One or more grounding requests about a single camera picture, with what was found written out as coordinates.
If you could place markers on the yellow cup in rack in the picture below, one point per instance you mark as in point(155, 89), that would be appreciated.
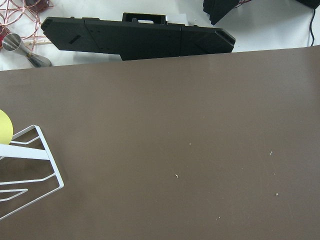
point(6, 128)

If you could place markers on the black long bar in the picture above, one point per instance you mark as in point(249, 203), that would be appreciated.
point(137, 36)

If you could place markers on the black hand-held gripper device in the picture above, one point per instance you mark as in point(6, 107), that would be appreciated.
point(217, 9)

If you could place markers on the steel jigger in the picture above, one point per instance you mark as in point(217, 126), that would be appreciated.
point(14, 44)

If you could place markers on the white wire cup rack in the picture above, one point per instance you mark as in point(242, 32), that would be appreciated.
point(21, 150)

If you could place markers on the copper wire coaster pile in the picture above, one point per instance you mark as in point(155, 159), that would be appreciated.
point(23, 17)

